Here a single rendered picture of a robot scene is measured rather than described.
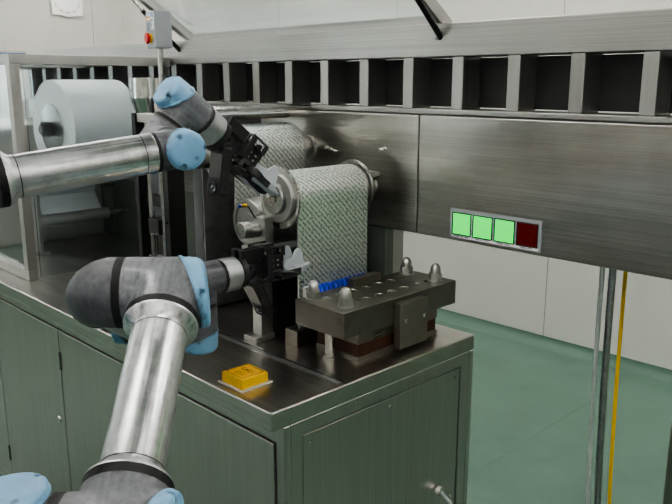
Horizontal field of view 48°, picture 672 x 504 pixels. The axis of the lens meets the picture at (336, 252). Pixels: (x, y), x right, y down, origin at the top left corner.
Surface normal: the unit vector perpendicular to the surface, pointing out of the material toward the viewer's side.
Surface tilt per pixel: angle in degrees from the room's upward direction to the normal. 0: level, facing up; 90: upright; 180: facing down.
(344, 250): 90
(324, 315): 90
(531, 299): 90
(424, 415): 90
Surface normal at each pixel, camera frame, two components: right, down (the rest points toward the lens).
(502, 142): -0.72, 0.16
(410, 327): 0.70, 0.16
